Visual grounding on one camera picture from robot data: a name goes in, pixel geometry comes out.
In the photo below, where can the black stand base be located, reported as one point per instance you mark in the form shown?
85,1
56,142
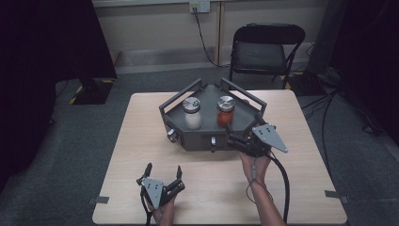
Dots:
94,91
309,83

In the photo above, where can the white wall socket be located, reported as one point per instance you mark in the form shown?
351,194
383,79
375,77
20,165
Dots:
199,7

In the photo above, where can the white spice jar silver lid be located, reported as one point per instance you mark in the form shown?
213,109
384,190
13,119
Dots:
192,114

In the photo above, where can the dark grey spice rack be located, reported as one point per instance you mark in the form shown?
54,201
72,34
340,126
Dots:
208,125

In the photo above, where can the person's right hand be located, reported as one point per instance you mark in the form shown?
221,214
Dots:
257,169

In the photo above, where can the red spice jar silver lid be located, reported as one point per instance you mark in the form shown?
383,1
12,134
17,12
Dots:
226,114

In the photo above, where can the person's left hand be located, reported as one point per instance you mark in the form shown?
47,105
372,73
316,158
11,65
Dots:
166,208

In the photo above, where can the grey curtain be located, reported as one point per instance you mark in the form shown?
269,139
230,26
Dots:
324,34

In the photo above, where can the black curtain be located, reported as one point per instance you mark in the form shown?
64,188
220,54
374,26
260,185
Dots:
373,62
47,62

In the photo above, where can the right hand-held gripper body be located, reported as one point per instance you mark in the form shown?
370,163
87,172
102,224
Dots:
269,136

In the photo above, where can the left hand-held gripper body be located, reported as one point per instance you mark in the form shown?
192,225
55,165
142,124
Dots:
155,190

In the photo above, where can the black folding chair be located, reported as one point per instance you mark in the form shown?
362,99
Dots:
260,53

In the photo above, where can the grey tape strip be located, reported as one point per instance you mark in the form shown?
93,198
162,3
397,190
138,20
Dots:
99,200
336,196

